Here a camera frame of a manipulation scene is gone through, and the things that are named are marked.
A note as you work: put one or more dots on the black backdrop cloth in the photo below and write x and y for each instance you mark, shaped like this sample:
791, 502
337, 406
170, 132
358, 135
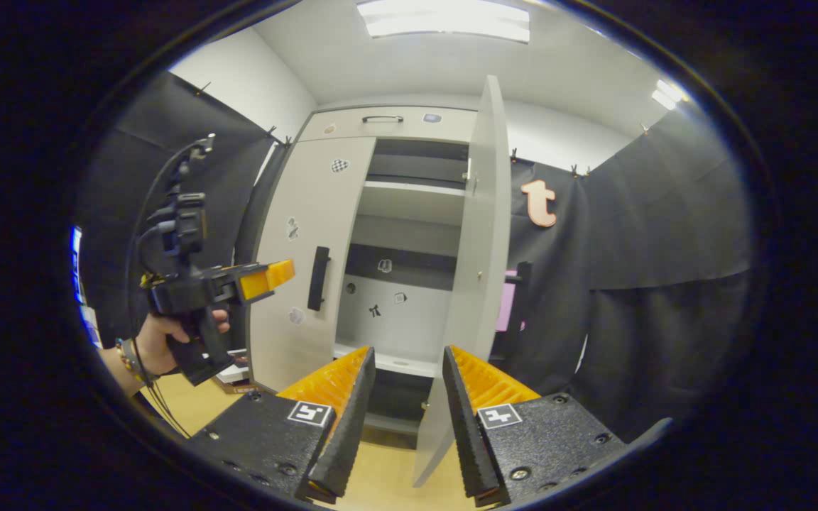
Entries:
231, 191
650, 248

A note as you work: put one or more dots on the white cabinet shelf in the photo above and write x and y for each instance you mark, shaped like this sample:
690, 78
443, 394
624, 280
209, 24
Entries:
409, 365
409, 206

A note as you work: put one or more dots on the grey cabinet door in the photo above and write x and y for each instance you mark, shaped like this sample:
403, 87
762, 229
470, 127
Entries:
473, 284
324, 213

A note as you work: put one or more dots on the grey double-door shoe cabinet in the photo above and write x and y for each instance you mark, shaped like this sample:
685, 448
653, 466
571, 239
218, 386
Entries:
423, 319

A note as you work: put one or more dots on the grey cabinet drawer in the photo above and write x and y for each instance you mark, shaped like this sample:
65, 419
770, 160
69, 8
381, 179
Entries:
409, 132

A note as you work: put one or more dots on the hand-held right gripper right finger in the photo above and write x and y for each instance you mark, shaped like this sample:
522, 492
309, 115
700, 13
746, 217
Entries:
460, 433

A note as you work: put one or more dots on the large ceiling light panel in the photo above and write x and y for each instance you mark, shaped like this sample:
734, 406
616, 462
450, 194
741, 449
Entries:
444, 20

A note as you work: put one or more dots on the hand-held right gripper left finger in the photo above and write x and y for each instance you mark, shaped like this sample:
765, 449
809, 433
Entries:
352, 426

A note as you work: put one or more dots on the small ceiling light panel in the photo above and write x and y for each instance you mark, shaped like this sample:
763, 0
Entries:
668, 94

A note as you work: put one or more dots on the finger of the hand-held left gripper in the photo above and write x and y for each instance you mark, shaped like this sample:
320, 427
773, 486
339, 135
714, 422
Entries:
267, 280

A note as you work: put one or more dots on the white printed booklet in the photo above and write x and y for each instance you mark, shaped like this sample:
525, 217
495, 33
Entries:
233, 372

